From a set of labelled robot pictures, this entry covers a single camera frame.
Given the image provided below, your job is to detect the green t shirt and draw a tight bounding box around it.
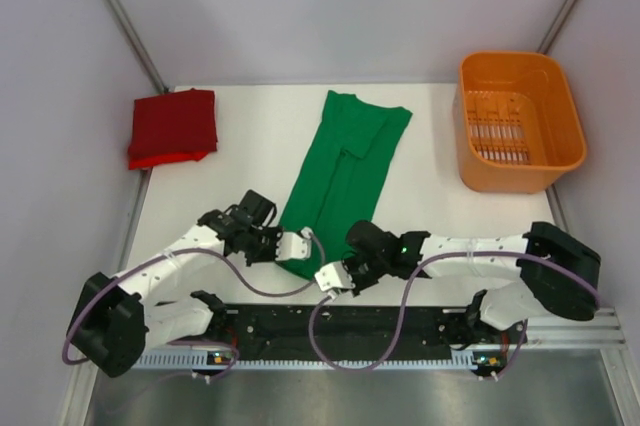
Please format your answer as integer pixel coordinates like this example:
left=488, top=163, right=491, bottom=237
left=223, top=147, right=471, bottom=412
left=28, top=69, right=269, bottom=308
left=277, top=90, right=412, bottom=280

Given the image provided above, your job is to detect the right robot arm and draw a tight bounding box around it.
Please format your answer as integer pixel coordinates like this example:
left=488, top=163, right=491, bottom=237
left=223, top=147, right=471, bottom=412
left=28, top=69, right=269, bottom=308
left=342, top=220, right=601, bottom=347

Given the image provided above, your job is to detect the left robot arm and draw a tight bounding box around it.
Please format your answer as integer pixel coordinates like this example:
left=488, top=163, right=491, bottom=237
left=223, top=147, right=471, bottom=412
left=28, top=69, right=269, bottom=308
left=62, top=190, right=282, bottom=378

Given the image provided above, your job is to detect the folded red t shirt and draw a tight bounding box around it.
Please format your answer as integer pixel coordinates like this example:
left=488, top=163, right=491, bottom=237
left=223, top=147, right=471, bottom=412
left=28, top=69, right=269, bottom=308
left=127, top=89, right=218, bottom=170

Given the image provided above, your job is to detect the orange plastic basket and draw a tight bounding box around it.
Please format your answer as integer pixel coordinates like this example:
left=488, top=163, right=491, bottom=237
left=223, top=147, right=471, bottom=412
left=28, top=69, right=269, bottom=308
left=453, top=51, right=587, bottom=194

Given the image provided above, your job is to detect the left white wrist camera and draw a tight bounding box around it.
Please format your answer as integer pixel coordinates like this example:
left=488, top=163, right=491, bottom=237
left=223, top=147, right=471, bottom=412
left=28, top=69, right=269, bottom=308
left=275, top=227, right=313, bottom=261

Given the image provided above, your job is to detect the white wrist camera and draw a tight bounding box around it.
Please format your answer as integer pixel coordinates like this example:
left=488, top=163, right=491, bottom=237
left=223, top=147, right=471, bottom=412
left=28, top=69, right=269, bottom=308
left=275, top=227, right=313, bottom=261
left=314, top=261, right=355, bottom=300

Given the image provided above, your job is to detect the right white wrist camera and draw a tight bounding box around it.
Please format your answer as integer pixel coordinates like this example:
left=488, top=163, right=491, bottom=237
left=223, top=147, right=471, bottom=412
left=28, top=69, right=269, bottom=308
left=314, top=261, right=355, bottom=300

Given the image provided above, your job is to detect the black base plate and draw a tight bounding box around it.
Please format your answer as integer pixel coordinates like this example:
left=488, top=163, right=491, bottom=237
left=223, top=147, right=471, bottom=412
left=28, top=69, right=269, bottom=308
left=168, top=301, right=531, bottom=361

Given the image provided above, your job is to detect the grey slotted cable duct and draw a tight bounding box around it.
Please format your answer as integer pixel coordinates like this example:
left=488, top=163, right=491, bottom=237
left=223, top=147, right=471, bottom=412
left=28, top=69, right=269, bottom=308
left=132, top=348, right=478, bottom=371

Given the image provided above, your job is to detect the aluminium frame rail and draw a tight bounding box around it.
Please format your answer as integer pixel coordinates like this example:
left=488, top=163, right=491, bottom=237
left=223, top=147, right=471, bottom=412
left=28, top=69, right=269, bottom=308
left=523, top=308, right=626, bottom=350

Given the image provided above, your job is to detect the left corner metal post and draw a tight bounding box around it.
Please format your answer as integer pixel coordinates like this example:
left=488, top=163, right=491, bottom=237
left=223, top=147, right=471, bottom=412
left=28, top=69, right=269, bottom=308
left=103, top=0, right=169, bottom=94

